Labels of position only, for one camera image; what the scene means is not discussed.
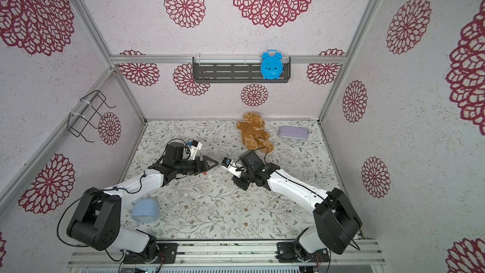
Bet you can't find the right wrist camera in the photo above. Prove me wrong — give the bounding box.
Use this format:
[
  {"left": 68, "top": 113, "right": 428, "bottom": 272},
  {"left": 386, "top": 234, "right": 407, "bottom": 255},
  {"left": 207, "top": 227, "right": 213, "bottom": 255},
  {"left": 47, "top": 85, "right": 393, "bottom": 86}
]
[{"left": 221, "top": 157, "right": 245, "bottom": 178}]

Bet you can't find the purple rectangular case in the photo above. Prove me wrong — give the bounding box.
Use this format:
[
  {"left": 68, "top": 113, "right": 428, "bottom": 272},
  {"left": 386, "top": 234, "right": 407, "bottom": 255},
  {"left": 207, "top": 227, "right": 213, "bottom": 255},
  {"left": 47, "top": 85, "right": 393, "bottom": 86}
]
[{"left": 279, "top": 126, "right": 309, "bottom": 140}]

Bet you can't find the brown teddy bear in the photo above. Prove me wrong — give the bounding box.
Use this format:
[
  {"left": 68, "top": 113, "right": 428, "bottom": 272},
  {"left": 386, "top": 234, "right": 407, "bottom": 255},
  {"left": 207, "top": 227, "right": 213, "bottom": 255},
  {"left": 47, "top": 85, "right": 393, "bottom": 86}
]
[{"left": 236, "top": 112, "right": 274, "bottom": 153}]

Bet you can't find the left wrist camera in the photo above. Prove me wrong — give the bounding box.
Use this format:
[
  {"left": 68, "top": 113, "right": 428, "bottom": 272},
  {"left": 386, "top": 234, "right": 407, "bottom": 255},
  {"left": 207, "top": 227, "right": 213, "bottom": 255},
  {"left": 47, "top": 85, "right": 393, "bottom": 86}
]
[{"left": 187, "top": 140, "right": 202, "bottom": 161}]

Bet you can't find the black wire wall basket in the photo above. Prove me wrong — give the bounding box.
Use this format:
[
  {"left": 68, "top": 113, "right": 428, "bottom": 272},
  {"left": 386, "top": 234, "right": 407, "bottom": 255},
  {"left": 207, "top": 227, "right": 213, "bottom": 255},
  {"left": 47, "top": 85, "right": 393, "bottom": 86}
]
[{"left": 66, "top": 90, "right": 116, "bottom": 144}]

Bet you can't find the grey wall shelf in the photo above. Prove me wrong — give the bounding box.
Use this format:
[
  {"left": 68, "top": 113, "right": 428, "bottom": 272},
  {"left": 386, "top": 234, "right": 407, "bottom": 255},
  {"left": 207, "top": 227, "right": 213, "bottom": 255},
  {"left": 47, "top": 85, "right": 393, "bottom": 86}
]
[{"left": 192, "top": 57, "right": 291, "bottom": 83}]

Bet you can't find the light blue cup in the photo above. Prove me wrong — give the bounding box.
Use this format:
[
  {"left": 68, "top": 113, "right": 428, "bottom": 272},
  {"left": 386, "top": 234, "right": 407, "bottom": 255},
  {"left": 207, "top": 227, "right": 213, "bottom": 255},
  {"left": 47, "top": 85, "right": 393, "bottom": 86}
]
[{"left": 131, "top": 198, "right": 159, "bottom": 223}]

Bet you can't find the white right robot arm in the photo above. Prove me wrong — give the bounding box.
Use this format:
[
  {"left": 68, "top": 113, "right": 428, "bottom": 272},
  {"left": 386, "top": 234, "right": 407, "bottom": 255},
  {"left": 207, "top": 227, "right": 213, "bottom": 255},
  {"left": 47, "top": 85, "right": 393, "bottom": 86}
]
[{"left": 221, "top": 150, "right": 362, "bottom": 262}]

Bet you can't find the blue alarm clock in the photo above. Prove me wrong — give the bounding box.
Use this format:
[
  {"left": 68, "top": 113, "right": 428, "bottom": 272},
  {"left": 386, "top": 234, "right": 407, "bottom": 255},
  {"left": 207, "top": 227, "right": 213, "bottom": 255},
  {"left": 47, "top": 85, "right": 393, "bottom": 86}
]
[{"left": 260, "top": 50, "right": 284, "bottom": 80}]

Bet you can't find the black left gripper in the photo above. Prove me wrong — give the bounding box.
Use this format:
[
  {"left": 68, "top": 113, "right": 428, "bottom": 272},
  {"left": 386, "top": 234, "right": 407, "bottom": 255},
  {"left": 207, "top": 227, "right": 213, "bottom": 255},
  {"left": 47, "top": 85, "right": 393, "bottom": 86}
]
[{"left": 176, "top": 155, "right": 219, "bottom": 176}]

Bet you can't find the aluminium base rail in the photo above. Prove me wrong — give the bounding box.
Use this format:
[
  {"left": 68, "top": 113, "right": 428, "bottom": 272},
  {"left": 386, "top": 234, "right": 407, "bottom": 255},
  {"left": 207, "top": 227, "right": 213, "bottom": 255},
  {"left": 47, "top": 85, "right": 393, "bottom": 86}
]
[{"left": 66, "top": 240, "right": 386, "bottom": 269}]

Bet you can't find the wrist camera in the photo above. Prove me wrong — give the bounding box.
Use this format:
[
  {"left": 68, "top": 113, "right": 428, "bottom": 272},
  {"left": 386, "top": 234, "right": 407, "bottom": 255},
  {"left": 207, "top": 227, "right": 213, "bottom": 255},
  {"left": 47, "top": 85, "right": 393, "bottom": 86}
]
[
  {"left": 221, "top": 157, "right": 245, "bottom": 178},
  {"left": 187, "top": 140, "right": 202, "bottom": 161}
]

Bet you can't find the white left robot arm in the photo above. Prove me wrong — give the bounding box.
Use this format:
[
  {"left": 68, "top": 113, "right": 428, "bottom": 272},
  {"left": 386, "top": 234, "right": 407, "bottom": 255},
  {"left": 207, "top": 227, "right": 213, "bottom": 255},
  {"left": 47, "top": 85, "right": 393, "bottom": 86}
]
[{"left": 66, "top": 139, "right": 218, "bottom": 263}]

